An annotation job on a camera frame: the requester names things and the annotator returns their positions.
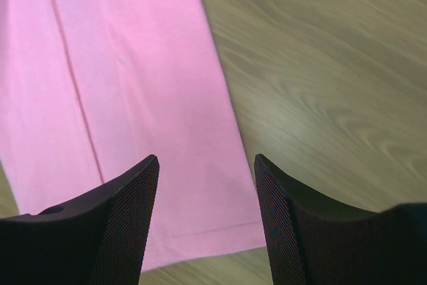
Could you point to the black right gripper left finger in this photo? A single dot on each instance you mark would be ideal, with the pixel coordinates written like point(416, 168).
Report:
point(98, 237)

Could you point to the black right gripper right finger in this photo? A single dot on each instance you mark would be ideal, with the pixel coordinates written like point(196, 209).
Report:
point(314, 239)

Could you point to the pink t shirt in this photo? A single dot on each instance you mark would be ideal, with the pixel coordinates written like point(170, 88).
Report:
point(89, 88)

